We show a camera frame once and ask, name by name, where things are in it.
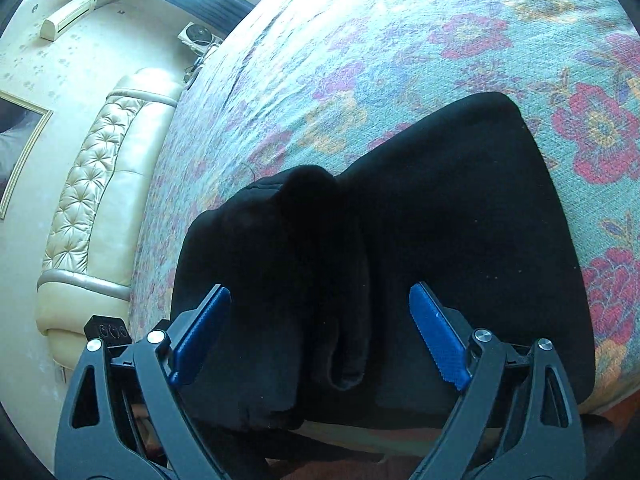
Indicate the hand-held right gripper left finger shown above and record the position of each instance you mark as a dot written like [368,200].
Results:
[200,332]

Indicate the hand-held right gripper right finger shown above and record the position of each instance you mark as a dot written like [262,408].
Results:
[437,340]

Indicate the black pants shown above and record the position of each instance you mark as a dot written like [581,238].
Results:
[450,210]

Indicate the black box with round dials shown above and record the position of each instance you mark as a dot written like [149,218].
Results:
[107,331]

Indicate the cream tufted leather headboard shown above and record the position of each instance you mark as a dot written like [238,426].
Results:
[100,185]

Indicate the gold framed picture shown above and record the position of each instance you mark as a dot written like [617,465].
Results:
[20,140]

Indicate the floral bedspread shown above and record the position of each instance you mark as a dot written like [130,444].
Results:
[400,60]

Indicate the white fan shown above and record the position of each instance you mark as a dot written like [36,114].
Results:
[199,37]

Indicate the white air conditioner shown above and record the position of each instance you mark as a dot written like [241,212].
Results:
[67,16]

